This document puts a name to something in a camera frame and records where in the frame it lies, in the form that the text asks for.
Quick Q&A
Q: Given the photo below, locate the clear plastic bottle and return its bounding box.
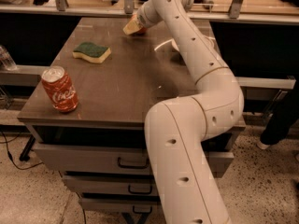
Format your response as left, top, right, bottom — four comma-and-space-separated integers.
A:
0, 45, 18, 71

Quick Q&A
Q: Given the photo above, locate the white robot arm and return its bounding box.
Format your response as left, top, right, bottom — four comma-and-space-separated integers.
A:
124, 0, 244, 224

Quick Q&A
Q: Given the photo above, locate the green and yellow sponge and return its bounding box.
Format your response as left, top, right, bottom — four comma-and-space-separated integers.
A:
72, 42, 111, 63

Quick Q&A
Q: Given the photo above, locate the top drawer with black handle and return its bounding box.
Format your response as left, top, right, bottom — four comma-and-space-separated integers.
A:
33, 141, 235, 179

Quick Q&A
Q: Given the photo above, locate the white paper bowl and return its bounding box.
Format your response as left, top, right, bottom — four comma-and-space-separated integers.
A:
171, 39, 179, 52

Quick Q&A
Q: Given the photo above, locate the middle drawer with black handle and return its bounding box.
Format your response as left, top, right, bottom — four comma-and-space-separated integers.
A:
63, 175, 158, 196

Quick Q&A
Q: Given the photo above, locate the black floor cable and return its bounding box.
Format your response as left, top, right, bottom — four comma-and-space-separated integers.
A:
0, 130, 44, 172

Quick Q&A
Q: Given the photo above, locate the red apple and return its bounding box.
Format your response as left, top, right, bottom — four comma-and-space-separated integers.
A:
131, 14, 147, 35

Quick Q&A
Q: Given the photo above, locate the red Coca-Cola can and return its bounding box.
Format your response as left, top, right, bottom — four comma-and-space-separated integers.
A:
41, 66, 78, 113

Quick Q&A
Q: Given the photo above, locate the drawer with black handle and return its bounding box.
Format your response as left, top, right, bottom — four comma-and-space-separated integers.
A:
33, 141, 235, 179
78, 198, 163, 214
63, 175, 158, 196

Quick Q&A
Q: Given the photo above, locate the person in black trousers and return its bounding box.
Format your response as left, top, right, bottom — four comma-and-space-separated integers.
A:
257, 81, 299, 149

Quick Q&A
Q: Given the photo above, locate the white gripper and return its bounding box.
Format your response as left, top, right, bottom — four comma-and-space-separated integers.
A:
123, 4, 156, 35

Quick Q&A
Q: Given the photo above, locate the bottom drawer with black handle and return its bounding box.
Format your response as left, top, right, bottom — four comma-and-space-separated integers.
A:
78, 198, 163, 214

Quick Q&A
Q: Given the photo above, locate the grey drawer cabinet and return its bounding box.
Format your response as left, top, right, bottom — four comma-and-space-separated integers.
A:
17, 17, 247, 224

